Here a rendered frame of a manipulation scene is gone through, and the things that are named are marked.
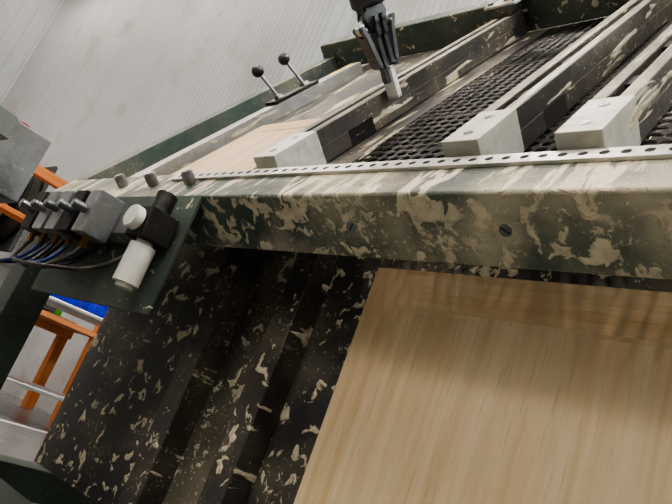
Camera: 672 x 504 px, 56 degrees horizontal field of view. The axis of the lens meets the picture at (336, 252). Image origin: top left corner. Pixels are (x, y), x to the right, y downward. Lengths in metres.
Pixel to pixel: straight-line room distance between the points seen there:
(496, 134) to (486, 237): 0.20
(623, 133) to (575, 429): 0.39
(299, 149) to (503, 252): 0.55
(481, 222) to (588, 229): 0.13
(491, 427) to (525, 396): 0.06
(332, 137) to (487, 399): 0.63
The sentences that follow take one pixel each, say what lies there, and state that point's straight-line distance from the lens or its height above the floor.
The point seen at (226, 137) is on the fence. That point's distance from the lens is 1.82.
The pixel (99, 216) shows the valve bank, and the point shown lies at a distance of 1.29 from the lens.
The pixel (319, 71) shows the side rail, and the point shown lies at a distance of 2.44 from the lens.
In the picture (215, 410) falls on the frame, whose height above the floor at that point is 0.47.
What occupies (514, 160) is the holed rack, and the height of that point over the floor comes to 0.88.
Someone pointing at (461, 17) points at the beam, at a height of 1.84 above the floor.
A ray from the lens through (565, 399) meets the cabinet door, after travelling 0.93.
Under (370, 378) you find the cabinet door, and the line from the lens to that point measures 1.08.
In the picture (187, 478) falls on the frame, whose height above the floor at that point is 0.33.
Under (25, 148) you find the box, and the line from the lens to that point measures 1.74.
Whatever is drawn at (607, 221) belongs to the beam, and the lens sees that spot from 0.76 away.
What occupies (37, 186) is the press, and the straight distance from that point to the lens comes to 7.57.
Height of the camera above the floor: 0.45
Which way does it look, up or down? 17 degrees up
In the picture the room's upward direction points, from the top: 21 degrees clockwise
